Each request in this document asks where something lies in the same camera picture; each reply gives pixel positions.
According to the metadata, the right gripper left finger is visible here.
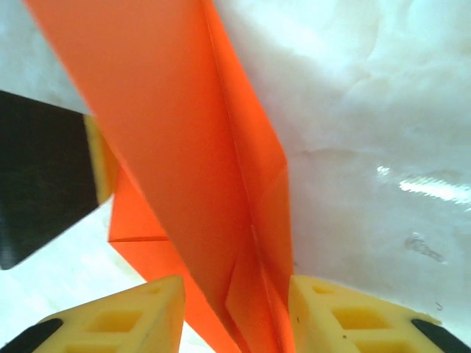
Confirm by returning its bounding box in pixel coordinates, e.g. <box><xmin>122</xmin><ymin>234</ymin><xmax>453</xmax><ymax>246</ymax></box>
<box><xmin>0</xmin><ymin>274</ymin><xmax>185</xmax><ymax>353</ymax></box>

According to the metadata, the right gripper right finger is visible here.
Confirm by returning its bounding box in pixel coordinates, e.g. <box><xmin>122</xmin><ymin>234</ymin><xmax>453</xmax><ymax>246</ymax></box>
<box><xmin>288</xmin><ymin>274</ymin><xmax>471</xmax><ymax>353</ymax></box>

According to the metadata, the orange paper sheet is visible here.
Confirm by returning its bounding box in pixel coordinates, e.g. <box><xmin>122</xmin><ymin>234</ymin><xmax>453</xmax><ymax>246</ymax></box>
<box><xmin>21</xmin><ymin>0</ymin><xmax>297</xmax><ymax>353</ymax></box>

